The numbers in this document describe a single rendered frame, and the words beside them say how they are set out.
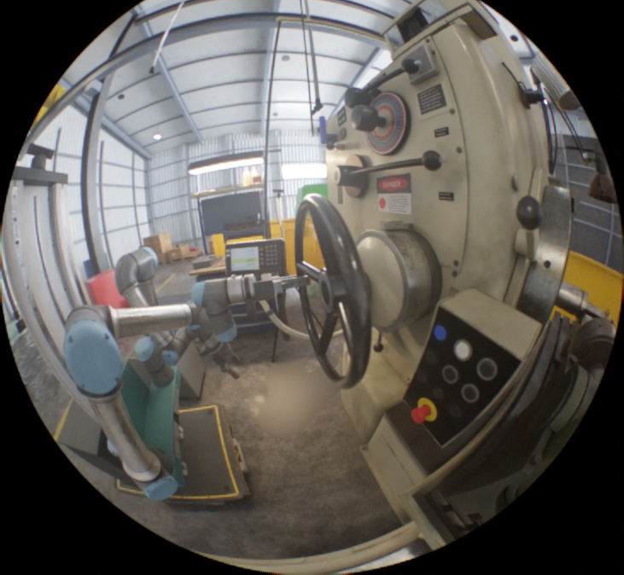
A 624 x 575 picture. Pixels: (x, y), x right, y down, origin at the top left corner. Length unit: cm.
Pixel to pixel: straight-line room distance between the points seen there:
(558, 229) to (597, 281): 238
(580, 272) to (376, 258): 263
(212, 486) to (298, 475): 55
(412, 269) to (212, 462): 130
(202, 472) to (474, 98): 163
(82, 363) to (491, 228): 66
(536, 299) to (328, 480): 139
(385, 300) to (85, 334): 52
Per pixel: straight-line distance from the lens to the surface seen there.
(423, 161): 33
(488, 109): 37
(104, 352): 39
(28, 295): 76
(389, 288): 35
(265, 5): 846
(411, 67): 43
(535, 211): 27
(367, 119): 46
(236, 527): 159
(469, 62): 43
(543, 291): 44
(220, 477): 127
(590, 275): 280
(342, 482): 148
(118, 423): 49
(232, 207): 226
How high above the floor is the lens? 147
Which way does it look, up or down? 18 degrees down
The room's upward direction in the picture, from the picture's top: 4 degrees counter-clockwise
